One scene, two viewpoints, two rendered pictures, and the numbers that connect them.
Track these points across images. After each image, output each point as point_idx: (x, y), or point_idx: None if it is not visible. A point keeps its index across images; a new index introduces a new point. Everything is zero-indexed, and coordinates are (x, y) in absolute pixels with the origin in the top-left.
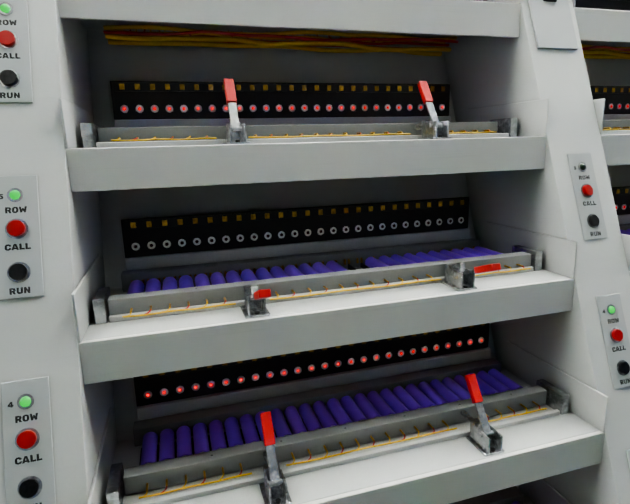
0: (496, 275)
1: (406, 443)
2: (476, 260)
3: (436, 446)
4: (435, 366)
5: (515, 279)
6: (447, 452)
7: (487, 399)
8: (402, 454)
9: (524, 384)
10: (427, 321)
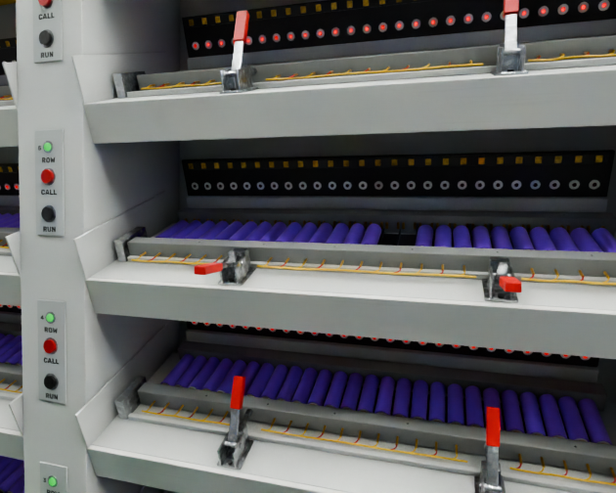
0: (583, 284)
1: (393, 455)
2: (550, 257)
3: (428, 472)
4: (504, 371)
5: (604, 298)
6: (434, 486)
7: (533, 441)
8: (382, 466)
9: None
10: (429, 330)
